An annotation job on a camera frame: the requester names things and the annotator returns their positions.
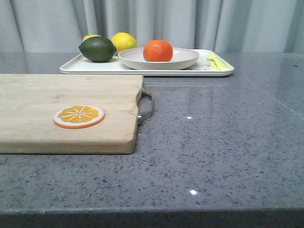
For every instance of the yellow plastic fork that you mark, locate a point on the yellow plastic fork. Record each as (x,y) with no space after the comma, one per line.
(216,63)

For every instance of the grey curtain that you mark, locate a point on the grey curtain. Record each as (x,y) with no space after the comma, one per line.
(219,25)

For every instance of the white rectangular tray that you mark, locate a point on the white rectangular tray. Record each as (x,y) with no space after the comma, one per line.
(81,65)

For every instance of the yellow lemon front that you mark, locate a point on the yellow lemon front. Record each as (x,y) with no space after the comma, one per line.
(123,41)

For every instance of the orange slice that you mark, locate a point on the orange slice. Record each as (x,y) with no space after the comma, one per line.
(79,116)

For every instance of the green lime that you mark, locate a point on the green lime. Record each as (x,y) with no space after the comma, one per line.
(97,49)

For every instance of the wooden cutting board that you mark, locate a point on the wooden cutting board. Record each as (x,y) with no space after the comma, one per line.
(28,103)

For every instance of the yellow lemon behind lime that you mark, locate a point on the yellow lemon behind lime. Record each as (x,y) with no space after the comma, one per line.
(90,36)

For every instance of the beige round plate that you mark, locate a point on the beige round plate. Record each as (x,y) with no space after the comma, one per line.
(182,59)

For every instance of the orange fruit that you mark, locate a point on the orange fruit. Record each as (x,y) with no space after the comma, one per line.
(158,51)

